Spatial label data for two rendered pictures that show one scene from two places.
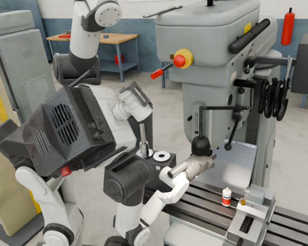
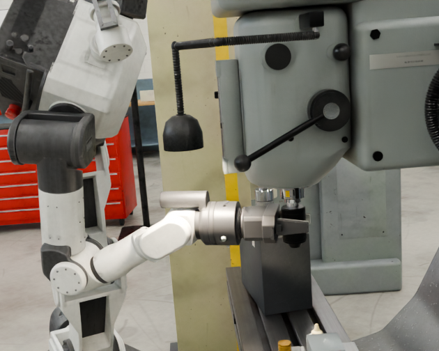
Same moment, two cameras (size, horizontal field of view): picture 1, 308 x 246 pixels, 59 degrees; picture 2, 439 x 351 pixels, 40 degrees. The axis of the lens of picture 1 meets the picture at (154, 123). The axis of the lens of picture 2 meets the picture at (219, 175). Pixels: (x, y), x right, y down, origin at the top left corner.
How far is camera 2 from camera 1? 1.19 m
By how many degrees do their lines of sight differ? 53
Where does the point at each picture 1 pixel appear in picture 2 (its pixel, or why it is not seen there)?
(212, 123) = (244, 109)
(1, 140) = not seen: hidden behind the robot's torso
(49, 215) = not seen: hidden behind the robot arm
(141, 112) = (99, 39)
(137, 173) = (48, 129)
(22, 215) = (210, 338)
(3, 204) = (185, 297)
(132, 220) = (46, 223)
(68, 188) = (97, 198)
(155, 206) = (119, 246)
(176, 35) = not seen: outside the picture
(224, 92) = (253, 31)
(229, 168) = not seen: outside the picture
